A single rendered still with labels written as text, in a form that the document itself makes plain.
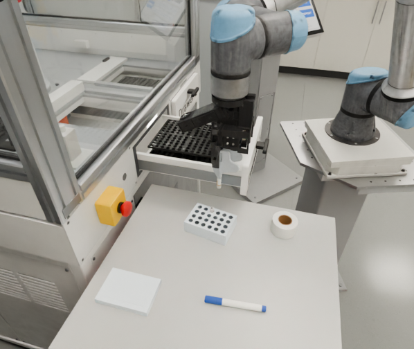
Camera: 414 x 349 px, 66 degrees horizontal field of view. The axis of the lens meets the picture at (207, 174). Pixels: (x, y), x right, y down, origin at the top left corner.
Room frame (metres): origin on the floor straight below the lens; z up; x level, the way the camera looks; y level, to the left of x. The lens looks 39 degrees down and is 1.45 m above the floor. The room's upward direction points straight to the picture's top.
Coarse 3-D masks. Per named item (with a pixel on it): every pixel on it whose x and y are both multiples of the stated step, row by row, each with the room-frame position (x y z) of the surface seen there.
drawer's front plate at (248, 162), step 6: (258, 120) 0.93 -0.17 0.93; (258, 126) 0.89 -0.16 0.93; (258, 132) 0.86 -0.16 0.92; (252, 138) 0.82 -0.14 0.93; (258, 138) 0.89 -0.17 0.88; (252, 144) 0.79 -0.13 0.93; (252, 150) 0.75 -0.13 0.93; (246, 156) 0.72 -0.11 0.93; (252, 156) 0.75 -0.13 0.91; (246, 162) 0.70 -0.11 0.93; (252, 162) 0.76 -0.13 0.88; (246, 168) 0.68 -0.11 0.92; (246, 174) 0.68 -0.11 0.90; (246, 180) 0.68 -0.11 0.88; (240, 186) 0.69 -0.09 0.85; (246, 186) 0.68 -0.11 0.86; (240, 192) 0.68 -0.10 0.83; (246, 192) 0.70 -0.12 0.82
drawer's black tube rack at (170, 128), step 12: (168, 120) 0.98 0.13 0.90; (168, 132) 0.90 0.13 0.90; (180, 132) 0.90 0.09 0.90; (192, 132) 0.90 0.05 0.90; (204, 132) 0.90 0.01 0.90; (156, 144) 0.83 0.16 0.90; (168, 144) 0.83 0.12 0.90; (180, 144) 0.83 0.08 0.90; (192, 144) 0.83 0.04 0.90; (204, 144) 0.83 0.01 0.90; (180, 156) 0.81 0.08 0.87; (192, 156) 0.81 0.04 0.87; (204, 156) 0.77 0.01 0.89
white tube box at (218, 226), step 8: (200, 208) 0.65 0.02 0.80; (208, 208) 0.65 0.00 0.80; (216, 208) 0.65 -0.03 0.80; (192, 216) 0.63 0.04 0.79; (200, 216) 0.62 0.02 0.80; (208, 216) 0.63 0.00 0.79; (216, 216) 0.62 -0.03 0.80; (224, 216) 0.63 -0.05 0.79; (232, 216) 0.62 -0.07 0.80; (184, 224) 0.60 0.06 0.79; (192, 224) 0.59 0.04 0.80; (200, 224) 0.59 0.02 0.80; (208, 224) 0.59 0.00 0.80; (216, 224) 0.59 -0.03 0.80; (224, 224) 0.59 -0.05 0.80; (232, 224) 0.59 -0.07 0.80; (192, 232) 0.59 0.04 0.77; (200, 232) 0.58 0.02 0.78; (208, 232) 0.57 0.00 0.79; (216, 232) 0.56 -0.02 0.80; (224, 232) 0.57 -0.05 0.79; (232, 232) 0.60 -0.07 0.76; (216, 240) 0.56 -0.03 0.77; (224, 240) 0.55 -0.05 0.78
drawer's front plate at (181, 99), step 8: (192, 80) 1.27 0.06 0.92; (184, 88) 1.18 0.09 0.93; (192, 88) 1.27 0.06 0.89; (176, 96) 1.11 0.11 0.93; (184, 96) 1.16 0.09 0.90; (176, 104) 1.07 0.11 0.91; (184, 104) 1.16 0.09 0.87; (192, 104) 1.26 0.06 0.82; (176, 112) 1.07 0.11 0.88; (184, 112) 1.16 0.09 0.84
